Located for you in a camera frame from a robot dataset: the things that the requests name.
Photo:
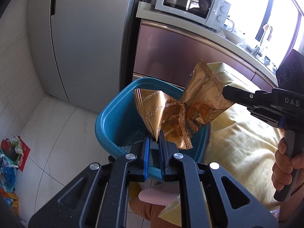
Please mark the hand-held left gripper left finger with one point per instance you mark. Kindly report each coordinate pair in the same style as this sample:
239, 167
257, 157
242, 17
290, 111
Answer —
146, 158

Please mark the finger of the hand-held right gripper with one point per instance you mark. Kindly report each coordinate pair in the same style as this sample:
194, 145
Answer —
263, 116
239, 95

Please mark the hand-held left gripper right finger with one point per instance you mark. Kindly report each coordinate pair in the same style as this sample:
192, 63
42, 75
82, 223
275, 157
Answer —
162, 156

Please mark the gold foil snack wrapper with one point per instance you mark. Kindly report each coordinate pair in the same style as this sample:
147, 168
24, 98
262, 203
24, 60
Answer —
204, 95
154, 109

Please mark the blue plastic bin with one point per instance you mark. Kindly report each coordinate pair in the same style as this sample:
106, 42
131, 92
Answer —
114, 123

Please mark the person's right forearm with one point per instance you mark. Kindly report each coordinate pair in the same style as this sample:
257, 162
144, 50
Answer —
294, 206

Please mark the person's right hand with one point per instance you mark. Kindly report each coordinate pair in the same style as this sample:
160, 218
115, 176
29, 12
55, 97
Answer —
281, 168

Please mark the pink slipper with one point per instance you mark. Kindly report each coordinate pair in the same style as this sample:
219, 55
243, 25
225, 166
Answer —
156, 196

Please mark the yellow patterned tablecloth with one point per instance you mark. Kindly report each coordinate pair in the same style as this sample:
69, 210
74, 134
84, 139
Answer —
237, 152

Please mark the metal faucet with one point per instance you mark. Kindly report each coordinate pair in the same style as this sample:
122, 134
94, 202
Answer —
262, 42

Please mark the person's leg orange trousers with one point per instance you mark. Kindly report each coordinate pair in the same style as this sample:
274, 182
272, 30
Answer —
144, 213

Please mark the white bowl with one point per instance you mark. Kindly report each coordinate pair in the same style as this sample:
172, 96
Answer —
234, 38

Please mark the maroon kitchen counter cabinet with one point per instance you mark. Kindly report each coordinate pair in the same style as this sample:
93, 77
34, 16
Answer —
178, 52

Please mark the window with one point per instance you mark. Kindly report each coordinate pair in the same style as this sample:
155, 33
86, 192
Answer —
244, 4

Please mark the white microwave oven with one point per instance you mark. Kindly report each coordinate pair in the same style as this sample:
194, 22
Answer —
185, 2

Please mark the red paper sheet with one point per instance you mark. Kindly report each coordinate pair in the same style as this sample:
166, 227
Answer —
25, 152

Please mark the grey refrigerator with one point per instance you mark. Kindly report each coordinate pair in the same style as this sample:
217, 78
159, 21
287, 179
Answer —
90, 40

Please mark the crumpled plastic bags pile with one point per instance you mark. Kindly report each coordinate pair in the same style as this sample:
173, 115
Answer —
9, 163

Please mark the colourful carton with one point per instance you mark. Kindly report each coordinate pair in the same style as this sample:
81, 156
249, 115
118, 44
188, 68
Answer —
10, 203

